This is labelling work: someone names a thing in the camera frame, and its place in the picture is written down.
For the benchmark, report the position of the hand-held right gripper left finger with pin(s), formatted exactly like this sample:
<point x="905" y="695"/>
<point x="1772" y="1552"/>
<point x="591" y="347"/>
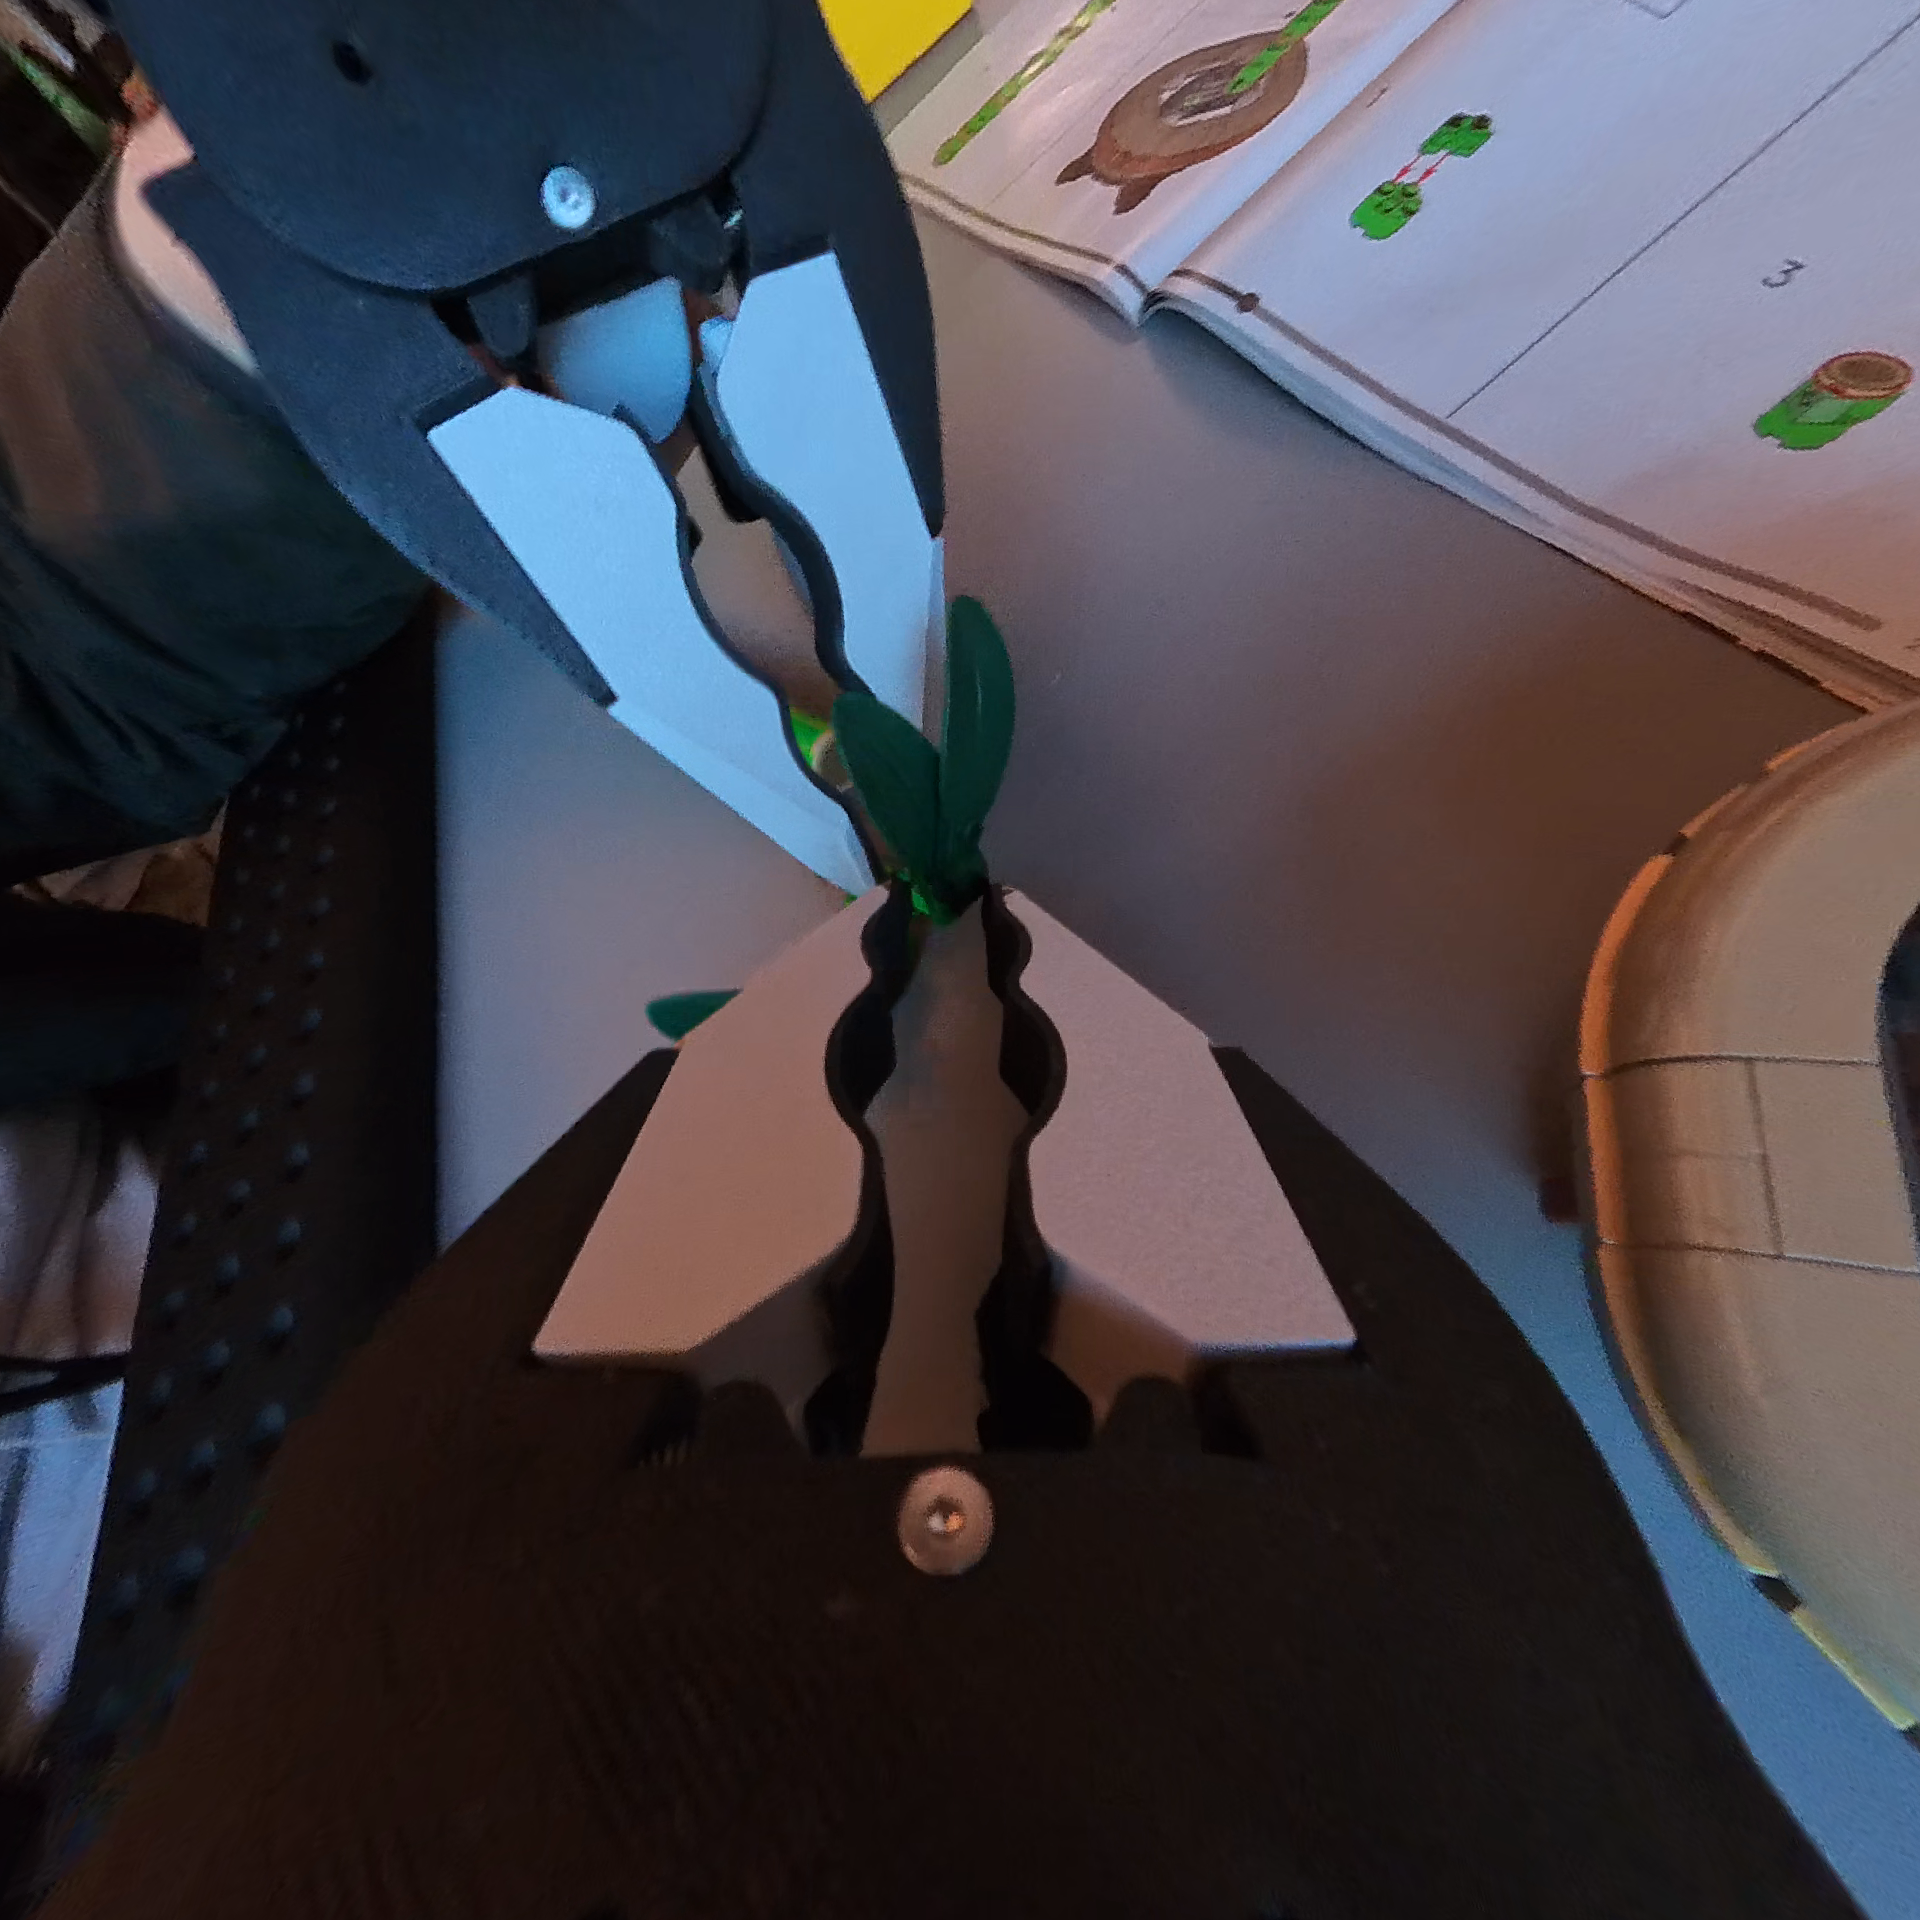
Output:
<point x="704" y="1184"/>

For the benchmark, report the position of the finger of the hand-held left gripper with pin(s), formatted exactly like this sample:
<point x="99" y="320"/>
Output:
<point x="819" y="434"/>
<point x="600" y="571"/>

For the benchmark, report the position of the green brick bamboo stalk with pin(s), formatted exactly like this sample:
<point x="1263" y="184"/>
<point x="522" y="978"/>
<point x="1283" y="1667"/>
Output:
<point x="690" y="1012"/>

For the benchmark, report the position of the grey desk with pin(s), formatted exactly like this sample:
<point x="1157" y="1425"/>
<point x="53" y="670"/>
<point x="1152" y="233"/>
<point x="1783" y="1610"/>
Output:
<point x="1351" y="900"/>

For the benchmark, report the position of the two-leaf green sprig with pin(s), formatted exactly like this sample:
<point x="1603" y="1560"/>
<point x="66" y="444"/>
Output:
<point x="900" y="781"/>

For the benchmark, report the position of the white instruction booklet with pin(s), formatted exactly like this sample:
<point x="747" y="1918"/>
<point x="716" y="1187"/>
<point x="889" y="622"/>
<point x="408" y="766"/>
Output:
<point x="1501" y="300"/>

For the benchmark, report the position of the yellow plastic bin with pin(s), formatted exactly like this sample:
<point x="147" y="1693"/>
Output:
<point x="893" y="38"/>

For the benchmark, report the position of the person's left forearm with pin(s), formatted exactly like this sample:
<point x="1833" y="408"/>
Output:
<point x="181" y="600"/>

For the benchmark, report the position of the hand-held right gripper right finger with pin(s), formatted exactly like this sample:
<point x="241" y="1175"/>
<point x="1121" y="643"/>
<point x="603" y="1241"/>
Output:
<point x="1185" y="1184"/>

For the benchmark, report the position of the tan brick-built pot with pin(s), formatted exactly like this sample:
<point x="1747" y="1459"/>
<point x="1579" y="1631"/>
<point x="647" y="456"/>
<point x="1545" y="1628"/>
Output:
<point x="1725" y="1201"/>

